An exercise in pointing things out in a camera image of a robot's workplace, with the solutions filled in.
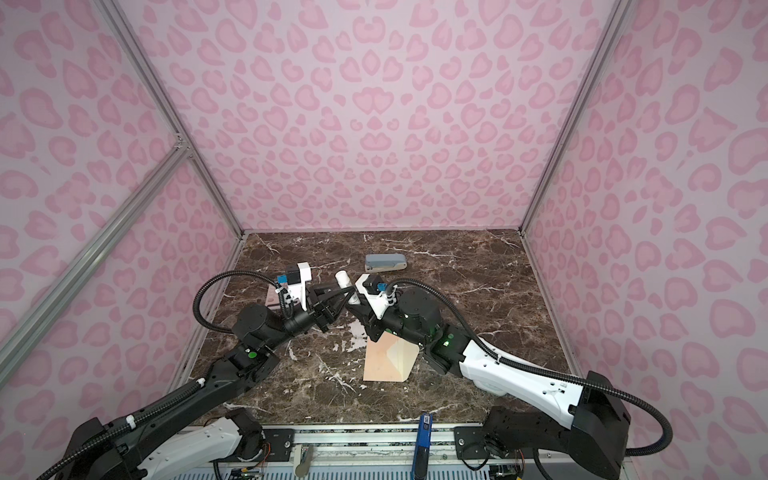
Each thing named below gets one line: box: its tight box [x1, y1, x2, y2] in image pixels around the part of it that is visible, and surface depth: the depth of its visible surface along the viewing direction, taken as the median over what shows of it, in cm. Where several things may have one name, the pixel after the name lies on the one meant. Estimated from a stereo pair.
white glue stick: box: [335, 270, 353, 289], surface depth 64 cm
